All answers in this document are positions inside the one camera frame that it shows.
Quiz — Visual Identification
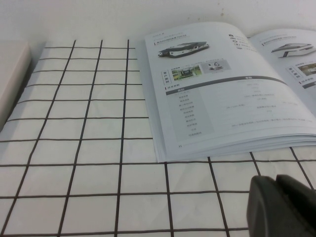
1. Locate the white rectangular box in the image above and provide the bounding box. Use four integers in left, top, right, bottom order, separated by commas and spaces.
0, 40, 32, 131

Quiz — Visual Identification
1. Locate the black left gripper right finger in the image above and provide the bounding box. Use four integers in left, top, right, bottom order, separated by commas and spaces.
275, 174, 316, 237

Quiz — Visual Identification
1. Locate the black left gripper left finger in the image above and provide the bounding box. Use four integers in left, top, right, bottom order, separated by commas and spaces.
246, 175, 309, 237

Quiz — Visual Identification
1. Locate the white product catalogue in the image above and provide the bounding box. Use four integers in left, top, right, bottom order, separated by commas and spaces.
128, 21, 316, 163

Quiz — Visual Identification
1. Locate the white black-grid tablecloth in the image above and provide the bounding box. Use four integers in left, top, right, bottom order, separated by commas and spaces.
0, 39, 316, 237

